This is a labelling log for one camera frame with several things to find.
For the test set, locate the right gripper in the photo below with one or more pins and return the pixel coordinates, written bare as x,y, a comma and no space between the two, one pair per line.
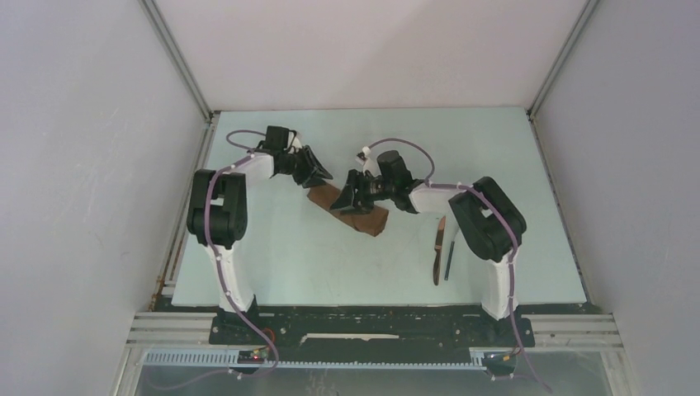
346,199

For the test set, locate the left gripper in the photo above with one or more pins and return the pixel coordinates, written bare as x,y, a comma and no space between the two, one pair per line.
309,177

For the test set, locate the brown cloth napkin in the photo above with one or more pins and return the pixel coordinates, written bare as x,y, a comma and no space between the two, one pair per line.
372,223

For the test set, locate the silver fork green handle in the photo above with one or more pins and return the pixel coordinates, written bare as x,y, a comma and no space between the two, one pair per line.
450,253

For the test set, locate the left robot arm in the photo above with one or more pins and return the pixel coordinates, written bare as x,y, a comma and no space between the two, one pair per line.
217,213

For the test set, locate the left controller board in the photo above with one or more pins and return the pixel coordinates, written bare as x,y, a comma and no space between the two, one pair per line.
250,357

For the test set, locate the controller board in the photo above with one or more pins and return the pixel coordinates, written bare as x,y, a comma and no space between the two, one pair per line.
250,357
499,359

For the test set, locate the right controller board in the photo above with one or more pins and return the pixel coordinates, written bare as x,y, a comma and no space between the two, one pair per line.
499,359

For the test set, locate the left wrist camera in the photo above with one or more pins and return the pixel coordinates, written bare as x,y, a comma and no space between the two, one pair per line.
278,139

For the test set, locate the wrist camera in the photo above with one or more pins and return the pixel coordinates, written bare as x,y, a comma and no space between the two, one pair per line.
278,139
389,164

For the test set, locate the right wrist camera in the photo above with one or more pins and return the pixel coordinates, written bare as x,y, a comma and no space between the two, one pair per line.
389,164

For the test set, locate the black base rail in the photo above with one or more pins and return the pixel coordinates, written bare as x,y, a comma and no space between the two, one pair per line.
372,334

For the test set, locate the white cable duct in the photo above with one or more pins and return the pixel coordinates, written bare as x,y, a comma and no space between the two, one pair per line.
230,359

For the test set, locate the left aluminium frame post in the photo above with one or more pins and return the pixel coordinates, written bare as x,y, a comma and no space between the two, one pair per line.
172,49

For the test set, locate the aluminium frame post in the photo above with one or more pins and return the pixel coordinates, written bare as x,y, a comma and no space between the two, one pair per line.
577,30
172,49

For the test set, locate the right aluminium frame post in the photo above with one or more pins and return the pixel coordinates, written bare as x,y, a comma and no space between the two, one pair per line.
577,30

